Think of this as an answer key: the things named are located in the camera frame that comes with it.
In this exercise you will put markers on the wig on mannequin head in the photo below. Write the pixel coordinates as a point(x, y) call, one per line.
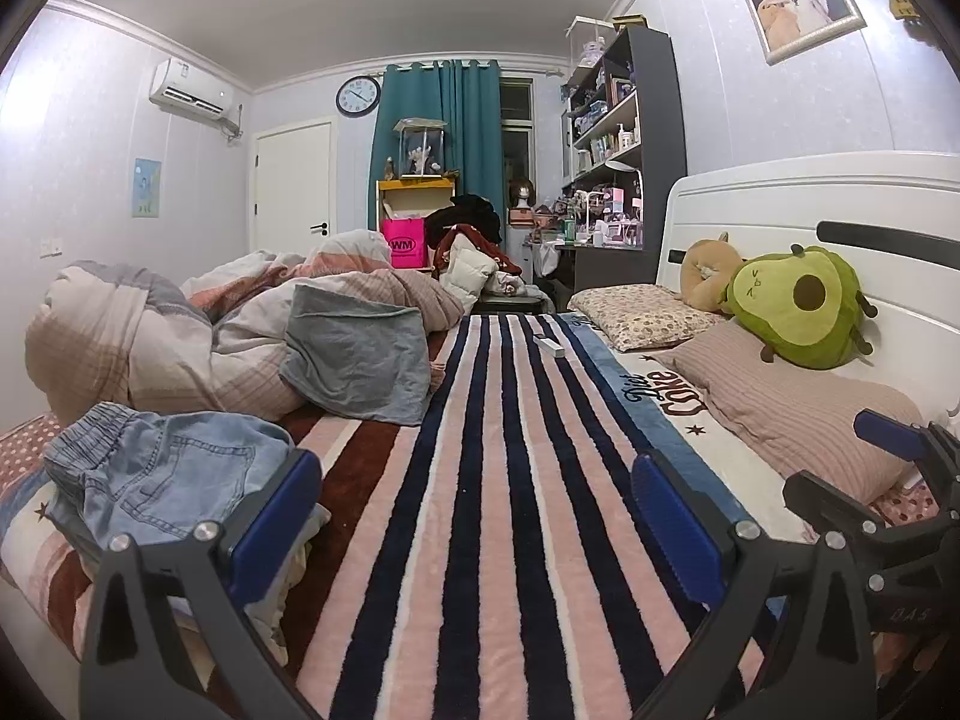
point(522, 195)

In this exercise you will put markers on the striped fleece blanket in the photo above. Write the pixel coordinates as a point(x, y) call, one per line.
point(495, 502)

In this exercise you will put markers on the glass display case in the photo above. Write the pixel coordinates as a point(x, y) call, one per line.
point(418, 150)

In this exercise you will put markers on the window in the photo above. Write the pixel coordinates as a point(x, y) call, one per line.
point(516, 142)

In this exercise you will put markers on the pink ribbed pillow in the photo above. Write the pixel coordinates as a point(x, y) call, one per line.
point(795, 405)

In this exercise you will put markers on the white bed headboard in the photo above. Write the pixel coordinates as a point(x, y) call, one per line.
point(810, 195)

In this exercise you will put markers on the small white box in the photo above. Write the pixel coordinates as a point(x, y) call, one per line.
point(550, 346)

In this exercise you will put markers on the white light switch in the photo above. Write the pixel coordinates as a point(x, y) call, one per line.
point(52, 246)

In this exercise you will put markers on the framed wall photo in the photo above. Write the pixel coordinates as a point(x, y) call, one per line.
point(802, 4)

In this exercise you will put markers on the pink patterned bed sheet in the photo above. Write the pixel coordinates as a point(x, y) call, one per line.
point(907, 502)

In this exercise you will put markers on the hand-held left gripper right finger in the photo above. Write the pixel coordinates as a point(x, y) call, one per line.
point(675, 517)

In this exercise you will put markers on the green avocado plush toy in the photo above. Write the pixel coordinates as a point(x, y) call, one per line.
point(802, 307)

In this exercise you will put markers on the pink shopping bag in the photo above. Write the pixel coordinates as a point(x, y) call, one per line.
point(405, 244)

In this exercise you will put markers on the white desk lamp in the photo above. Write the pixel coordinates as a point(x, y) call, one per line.
point(626, 169)

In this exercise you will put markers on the light blue denim pants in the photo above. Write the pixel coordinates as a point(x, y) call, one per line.
point(165, 472)

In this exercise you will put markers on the clear display box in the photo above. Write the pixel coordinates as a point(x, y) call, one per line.
point(589, 41)

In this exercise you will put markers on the white puffy jacket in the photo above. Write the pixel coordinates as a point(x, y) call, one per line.
point(469, 277)

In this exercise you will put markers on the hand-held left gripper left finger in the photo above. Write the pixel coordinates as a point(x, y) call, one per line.
point(277, 517)

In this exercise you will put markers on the grey cloth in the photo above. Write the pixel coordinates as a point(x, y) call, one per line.
point(352, 352)

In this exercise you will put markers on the teal curtain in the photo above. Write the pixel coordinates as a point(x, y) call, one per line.
point(457, 135)

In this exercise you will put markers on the pink and white duvet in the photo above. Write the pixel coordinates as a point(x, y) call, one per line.
point(150, 330)

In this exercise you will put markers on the small blue wall poster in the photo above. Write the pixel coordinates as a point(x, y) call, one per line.
point(147, 187)

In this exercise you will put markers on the black clothes pile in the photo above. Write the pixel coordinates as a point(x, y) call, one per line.
point(469, 217)

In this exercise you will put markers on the dark grey bookshelf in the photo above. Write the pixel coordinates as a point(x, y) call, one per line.
point(660, 127)

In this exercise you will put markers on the white air conditioner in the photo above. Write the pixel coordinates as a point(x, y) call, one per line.
point(191, 94)

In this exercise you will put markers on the yellow shelf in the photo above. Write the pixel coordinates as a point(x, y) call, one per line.
point(416, 186)

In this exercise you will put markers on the yellow wall ornament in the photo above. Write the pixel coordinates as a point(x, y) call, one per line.
point(904, 6)

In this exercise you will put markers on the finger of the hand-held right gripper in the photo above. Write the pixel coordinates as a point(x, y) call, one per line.
point(892, 435)
point(832, 499)

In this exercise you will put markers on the white door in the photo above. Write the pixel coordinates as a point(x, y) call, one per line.
point(292, 187)

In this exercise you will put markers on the round wall clock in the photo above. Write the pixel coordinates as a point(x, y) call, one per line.
point(358, 96)

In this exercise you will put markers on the floral pillow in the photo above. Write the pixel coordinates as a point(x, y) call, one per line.
point(645, 315)

